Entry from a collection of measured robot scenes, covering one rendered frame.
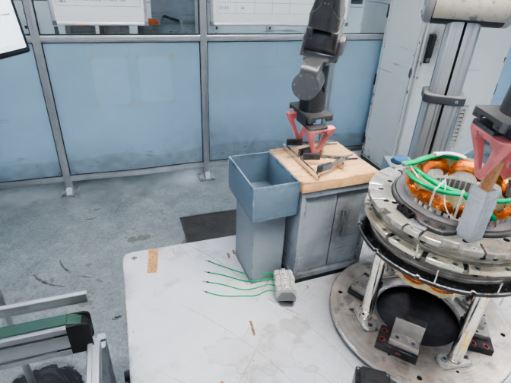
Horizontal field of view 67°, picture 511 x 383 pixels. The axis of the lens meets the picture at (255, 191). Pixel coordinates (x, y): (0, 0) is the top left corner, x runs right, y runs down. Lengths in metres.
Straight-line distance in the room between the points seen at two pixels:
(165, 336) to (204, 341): 0.08
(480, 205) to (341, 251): 0.44
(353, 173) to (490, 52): 2.56
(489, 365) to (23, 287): 2.05
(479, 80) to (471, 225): 2.75
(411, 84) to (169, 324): 2.48
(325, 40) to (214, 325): 0.64
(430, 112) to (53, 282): 1.93
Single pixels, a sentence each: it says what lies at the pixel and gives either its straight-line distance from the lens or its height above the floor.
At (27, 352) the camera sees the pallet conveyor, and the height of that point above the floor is 0.71.
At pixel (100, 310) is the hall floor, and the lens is 2.09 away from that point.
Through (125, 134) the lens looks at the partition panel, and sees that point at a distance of 2.89.
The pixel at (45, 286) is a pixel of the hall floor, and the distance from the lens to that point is 2.31.
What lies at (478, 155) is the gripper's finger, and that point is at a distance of 0.64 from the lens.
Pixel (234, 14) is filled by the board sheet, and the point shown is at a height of 1.20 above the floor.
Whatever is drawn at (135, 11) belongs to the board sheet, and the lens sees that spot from 2.68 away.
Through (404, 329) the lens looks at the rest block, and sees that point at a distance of 0.86.
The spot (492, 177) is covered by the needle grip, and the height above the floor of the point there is 1.21.
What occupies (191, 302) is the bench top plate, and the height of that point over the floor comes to 0.78.
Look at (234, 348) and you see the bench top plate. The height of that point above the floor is 0.78.
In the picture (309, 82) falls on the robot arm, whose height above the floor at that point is 1.26.
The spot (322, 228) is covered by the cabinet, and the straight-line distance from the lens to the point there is 0.93.
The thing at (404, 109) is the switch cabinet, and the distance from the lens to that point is 3.05.
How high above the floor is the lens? 1.45
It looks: 30 degrees down
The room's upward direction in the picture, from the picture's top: 3 degrees clockwise
